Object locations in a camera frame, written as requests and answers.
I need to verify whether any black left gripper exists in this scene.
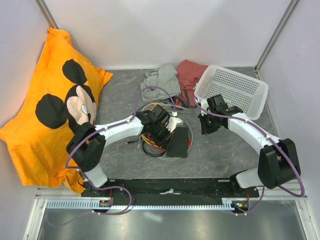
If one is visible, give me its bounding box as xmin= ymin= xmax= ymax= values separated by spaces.
xmin=150 ymin=123 xmax=175 ymax=152

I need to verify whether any yellow ethernet cable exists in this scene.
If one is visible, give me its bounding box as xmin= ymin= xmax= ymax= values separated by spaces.
xmin=138 ymin=101 xmax=171 ymax=151

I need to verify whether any black ethernet cable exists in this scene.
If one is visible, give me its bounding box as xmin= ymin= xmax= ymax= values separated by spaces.
xmin=127 ymin=136 xmax=166 ymax=158

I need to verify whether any black network switch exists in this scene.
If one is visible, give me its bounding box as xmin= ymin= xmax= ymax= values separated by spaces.
xmin=166 ymin=127 xmax=189 ymax=158

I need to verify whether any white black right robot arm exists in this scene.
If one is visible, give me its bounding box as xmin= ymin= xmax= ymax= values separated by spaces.
xmin=194 ymin=94 xmax=305 ymax=198

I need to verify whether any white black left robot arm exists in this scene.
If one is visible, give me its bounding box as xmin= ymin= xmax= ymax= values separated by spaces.
xmin=65 ymin=105 xmax=183 ymax=197

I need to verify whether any grey cloth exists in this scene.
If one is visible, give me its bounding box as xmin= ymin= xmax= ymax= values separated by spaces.
xmin=140 ymin=63 xmax=181 ymax=103

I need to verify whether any white perforated plastic basket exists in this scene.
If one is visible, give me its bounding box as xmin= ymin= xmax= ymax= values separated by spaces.
xmin=194 ymin=65 xmax=269 ymax=120

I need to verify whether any red cloth with navy trim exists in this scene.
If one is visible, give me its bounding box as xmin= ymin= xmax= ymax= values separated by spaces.
xmin=175 ymin=59 xmax=208 ymax=108

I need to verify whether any orange Mickey Mouse pillow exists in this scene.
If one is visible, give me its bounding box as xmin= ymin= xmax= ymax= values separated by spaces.
xmin=0 ymin=28 xmax=112 ymax=193

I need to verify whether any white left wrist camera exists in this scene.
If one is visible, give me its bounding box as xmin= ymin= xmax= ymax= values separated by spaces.
xmin=165 ymin=111 xmax=184 ymax=133

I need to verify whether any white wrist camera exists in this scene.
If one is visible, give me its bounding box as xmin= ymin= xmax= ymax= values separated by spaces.
xmin=165 ymin=111 xmax=184 ymax=133
xmin=194 ymin=96 xmax=211 ymax=119

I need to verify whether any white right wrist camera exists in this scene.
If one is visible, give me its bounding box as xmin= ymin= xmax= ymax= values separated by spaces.
xmin=194 ymin=96 xmax=211 ymax=119

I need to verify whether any grey ethernet cable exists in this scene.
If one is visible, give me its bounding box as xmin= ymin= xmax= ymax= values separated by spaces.
xmin=136 ymin=104 xmax=195 ymax=161

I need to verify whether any red ethernet cable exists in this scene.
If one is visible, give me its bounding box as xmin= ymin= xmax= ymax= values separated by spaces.
xmin=141 ymin=133 xmax=193 ymax=153

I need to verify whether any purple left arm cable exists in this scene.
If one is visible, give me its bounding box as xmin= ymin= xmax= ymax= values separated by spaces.
xmin=46 ymin=85 xmax=177 ymax=227

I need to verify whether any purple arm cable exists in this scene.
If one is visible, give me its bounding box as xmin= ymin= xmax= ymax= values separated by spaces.
xmin=46 ymin=85 xmax=177 ymax=227
xmin=194 ymin=97 xmax=306 ymax=217

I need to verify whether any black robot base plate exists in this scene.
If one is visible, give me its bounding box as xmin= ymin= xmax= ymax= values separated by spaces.
xmin=81 ymin=177 xmax=261 ymax=207

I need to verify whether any grey slotted cable duct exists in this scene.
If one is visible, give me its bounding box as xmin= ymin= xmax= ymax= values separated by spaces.
xmin=46 ymin=199 xmax=235 ymax=211

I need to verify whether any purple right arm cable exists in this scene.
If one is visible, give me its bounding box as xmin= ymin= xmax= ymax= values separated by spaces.
xmin=194 ymin=97 xmax=306 ymax=217

